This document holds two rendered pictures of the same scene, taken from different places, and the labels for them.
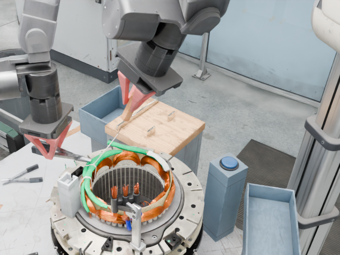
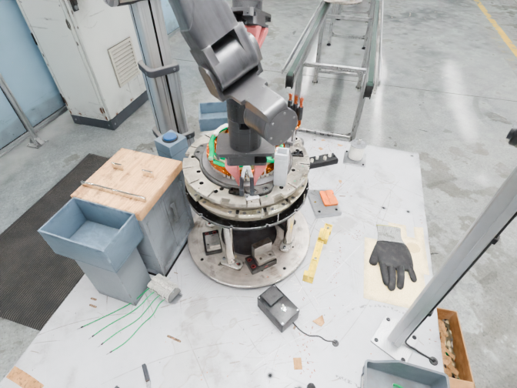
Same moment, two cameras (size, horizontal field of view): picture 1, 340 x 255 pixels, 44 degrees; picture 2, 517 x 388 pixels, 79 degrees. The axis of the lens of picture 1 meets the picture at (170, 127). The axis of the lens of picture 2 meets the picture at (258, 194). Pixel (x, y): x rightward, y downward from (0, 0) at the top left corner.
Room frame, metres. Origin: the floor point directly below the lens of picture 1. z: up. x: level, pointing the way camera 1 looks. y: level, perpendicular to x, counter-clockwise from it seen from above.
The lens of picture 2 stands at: (0.74, 0.69, 1.59)
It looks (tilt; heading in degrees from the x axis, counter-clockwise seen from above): 45 degrees down; 255
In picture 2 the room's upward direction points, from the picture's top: straight up
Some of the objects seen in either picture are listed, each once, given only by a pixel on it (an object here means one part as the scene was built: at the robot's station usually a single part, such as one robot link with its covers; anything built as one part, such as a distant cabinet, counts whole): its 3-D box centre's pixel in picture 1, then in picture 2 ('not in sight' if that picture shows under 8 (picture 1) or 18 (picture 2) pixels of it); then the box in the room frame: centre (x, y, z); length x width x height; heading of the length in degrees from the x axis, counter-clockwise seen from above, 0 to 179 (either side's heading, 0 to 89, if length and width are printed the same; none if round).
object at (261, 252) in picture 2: not in sight; (263, 251); (0.59, 0.20, 0.85); 0.06 x 0.04 x 0.05; 13
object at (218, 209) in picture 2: not in sight; (217, 206); (0.70, 0.19, 1.05); 0.09 x 0.04 x 0.01; 151
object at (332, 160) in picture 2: not in sight; (318, 161); (0.25, -0.21, 0.79); 0.15 x 0.05 x 0.02; 2
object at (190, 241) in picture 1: (193, 227); not in sight; (0.57, -0.06, 1.05); 0.09 x 0.04 x 0.01; 151
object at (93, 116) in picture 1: (114, 141); (108, 258); (0.99, 0.17, 0.92); 0.17 x 0.11 x 0.28; 147
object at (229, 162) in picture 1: (229, 162); (169, 136); (0.80, -0.16, 1.04); 0.04 x 0.04 x 0.01
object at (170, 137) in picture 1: (156, 127); (130, 180); (0.90, 0.04, 1.05); 0.20 x 0.19 x 0.02; 57
